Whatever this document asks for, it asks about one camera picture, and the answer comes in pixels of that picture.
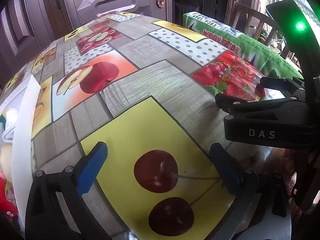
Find pale yellow round sponge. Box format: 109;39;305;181
0;144;13;180

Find white rectangular box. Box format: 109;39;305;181
0;75;42;240

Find dark door leaf with bolt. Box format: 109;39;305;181
0;0;75;63

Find green printed sack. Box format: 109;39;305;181
182;11;304;80

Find red round soft toy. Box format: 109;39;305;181
0;176;20;221

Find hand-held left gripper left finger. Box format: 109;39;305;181
25;141;108;240

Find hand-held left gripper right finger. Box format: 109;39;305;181
209;142;288;240

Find wooden chair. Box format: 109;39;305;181
234;2;284;49

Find person's right hand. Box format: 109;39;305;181
283;147;297;180

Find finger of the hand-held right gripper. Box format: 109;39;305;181
215;93;310;147
254;76;305;102

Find fruit print tablecloth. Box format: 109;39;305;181
0;11;304;240

